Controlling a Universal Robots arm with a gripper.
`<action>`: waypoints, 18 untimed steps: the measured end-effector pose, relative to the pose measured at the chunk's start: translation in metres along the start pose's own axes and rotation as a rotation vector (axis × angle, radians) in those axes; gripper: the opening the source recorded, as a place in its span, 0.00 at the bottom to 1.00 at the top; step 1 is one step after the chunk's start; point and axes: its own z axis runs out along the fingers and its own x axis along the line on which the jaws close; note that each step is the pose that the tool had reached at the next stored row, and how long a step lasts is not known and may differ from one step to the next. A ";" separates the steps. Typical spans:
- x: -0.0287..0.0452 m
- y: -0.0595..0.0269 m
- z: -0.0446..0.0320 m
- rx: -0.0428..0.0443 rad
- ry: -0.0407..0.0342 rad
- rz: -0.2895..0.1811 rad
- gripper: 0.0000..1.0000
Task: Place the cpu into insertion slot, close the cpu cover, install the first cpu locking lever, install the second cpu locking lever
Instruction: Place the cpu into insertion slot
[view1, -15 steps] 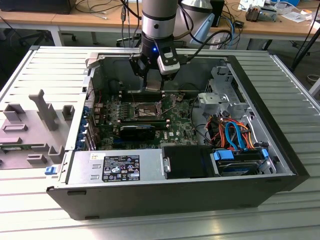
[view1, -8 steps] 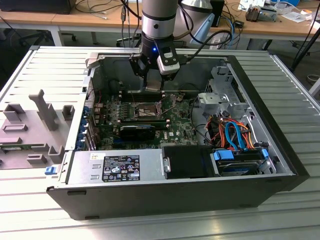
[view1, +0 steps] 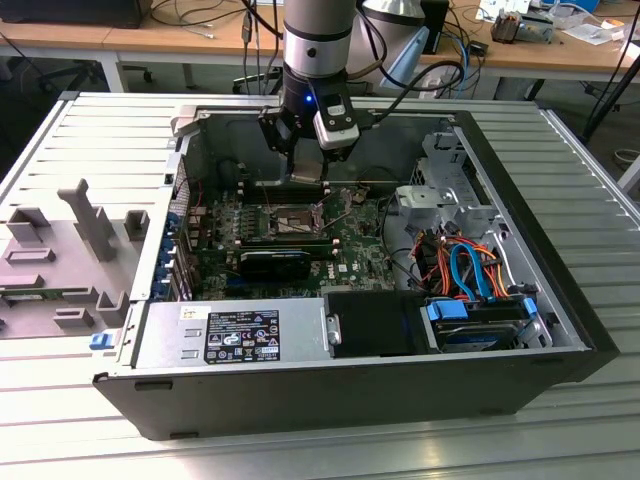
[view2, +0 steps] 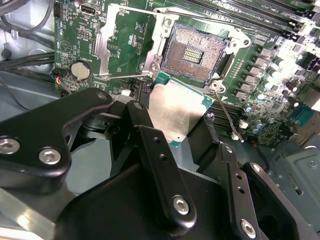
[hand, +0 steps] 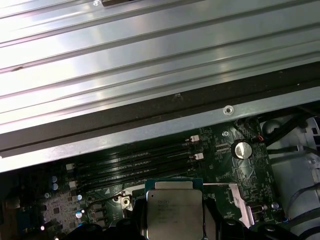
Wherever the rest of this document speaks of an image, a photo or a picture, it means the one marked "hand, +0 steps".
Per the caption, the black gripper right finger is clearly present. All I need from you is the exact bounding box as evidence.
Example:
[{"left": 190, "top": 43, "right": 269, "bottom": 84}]
[{"left": 202, "top": 194, "right": 281, "bottom": 240}]

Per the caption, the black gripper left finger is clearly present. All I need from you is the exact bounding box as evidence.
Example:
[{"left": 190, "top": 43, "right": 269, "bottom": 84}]
[{"left": 62, "top": 197, "right": 147, "bottom": 240}]

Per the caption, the silver CPU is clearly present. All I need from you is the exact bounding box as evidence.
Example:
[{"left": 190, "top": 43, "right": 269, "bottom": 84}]
[{"left": 144, "top": 178, "right": 205, "bottom": 240}]

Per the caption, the wire locking lever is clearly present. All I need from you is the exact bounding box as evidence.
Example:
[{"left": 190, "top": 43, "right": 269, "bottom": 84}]
[{"left": 86, "top": 191, "right": 126, "bottom": 213}]

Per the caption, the CPU socket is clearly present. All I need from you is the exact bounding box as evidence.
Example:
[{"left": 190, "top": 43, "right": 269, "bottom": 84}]
[{"left": 111, "top": 183, "right": 208, "bottom": 240}]

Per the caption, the silver internal USB port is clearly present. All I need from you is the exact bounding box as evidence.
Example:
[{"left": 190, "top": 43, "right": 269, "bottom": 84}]
[{"left": 248, "top": 204, "right": 264, "bottom": 219}]

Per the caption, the green motherboard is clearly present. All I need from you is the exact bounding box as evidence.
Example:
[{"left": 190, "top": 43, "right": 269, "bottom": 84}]
[{"left": 0, "top": 117, "right": 273, "bottom": 240}]

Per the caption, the round coin battery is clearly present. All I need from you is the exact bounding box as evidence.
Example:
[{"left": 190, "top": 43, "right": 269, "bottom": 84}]
[{"left": 234, "top": 141, "right": 253, "bottom": 160}]

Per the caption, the black PC case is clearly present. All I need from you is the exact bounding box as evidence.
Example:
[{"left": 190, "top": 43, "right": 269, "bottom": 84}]
[{"left": 0, "top": 68, "right": 320, "bottom": 240}]

